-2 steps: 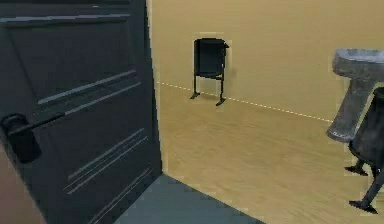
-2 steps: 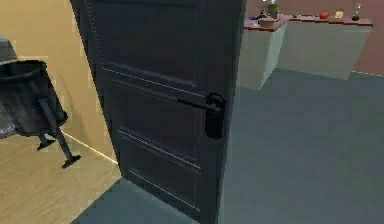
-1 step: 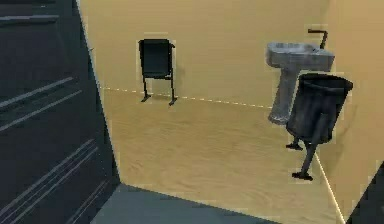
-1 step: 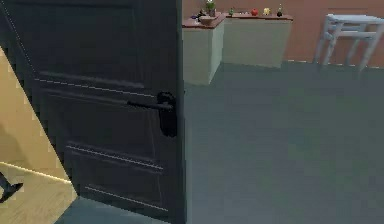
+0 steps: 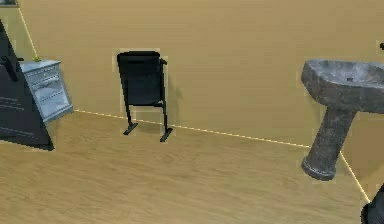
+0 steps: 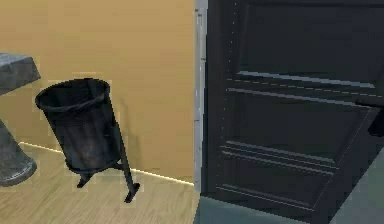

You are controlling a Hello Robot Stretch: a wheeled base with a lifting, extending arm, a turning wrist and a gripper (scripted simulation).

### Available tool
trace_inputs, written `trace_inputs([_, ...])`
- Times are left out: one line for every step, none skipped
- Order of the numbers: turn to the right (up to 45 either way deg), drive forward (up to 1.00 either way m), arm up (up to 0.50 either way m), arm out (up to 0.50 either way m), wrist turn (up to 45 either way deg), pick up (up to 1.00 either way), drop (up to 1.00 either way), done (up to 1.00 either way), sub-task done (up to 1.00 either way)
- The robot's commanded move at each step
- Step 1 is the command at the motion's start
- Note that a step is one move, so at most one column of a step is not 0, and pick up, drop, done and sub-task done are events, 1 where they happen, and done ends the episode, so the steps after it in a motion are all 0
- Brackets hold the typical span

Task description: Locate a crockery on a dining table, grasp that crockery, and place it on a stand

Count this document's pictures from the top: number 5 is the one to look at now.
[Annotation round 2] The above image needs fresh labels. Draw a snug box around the black bin on stand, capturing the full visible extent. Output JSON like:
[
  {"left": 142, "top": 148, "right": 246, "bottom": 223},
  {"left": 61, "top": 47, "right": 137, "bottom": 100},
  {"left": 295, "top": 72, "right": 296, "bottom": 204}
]
[{"left": 116, "top": 50, "right": 174, "bottom": 143}]

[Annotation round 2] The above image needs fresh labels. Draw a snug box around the pale blue drawer cabinet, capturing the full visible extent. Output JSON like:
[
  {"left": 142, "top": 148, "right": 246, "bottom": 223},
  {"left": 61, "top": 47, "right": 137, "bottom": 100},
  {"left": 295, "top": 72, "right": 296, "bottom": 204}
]
[{"left": 19, "top": 59, "right": 74, "bottom": 124}]

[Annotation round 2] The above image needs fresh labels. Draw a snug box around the black round object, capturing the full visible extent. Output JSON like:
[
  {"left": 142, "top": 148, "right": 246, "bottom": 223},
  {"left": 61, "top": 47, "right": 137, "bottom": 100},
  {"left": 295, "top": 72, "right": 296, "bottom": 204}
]
[{"left": 360, "top": 182, "right": 384, "bottom": 224}]

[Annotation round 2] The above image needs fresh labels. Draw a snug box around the grey stone pedestal sink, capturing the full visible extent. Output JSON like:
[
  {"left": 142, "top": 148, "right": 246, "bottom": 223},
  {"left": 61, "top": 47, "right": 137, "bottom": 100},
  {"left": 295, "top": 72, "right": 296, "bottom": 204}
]
[{"left": 300, "top": 59, "right": 384, "bottom": 182}]

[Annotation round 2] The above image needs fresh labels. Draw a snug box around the black door handle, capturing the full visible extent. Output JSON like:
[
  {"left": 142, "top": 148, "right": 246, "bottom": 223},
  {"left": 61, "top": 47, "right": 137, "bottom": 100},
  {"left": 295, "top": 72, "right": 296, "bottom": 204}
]
[{"left": 0, "top": 55, "right": 25, "bottom": 83}]

